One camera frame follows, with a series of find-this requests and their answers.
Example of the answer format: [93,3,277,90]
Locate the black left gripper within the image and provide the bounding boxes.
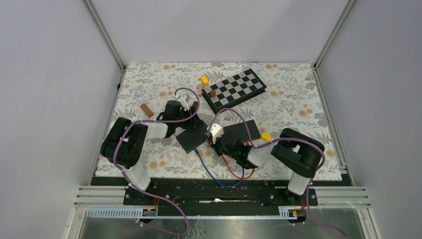
[174,107,204,130]

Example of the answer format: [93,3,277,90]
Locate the black network switch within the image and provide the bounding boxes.
[176,123,208,153]
[223,119,261,142]

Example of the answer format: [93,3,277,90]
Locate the red cable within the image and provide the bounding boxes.
[207,140,256,180]

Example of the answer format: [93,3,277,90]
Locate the blue ethernet cable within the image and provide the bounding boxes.
[194,148,245,189]

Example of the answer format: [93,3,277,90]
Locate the black white chessboard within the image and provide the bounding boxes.
[202,69,267,114]

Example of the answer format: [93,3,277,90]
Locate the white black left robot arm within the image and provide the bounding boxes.
[100,100,204,205]

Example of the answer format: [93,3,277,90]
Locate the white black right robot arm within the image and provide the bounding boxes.
[207,124,325,205]

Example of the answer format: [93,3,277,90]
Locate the dark brown wooden block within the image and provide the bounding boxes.
[192,101,199,110]

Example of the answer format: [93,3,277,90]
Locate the reddish brown wooden block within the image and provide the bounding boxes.
[140,103,154,118]

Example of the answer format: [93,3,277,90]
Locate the floral table mat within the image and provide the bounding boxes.
[111,62,341,185]

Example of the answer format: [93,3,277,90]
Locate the yellow block on mat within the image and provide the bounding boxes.
[261,133,273,142]

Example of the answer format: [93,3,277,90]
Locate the yellow block near chessboard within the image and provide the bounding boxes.
[201,76,209,86]

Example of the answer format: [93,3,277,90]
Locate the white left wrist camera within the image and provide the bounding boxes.
[176,95,190,111]

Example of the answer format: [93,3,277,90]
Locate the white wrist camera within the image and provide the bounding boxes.
[207,123,223,143]
[176,95,190,111]

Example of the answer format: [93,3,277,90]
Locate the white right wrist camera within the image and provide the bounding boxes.
[207,123,223,143]

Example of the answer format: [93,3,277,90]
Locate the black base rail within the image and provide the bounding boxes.
[91,177,325,218]

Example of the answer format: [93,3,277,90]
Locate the left aluminium frame post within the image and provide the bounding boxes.
[82,0,126,71]

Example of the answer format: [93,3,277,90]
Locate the aluminium frame post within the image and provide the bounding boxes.
[314,0,357,69]
[82,0,126,71]

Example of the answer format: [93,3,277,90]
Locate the right aluminium frame post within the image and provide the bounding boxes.
[314,0,357,69]

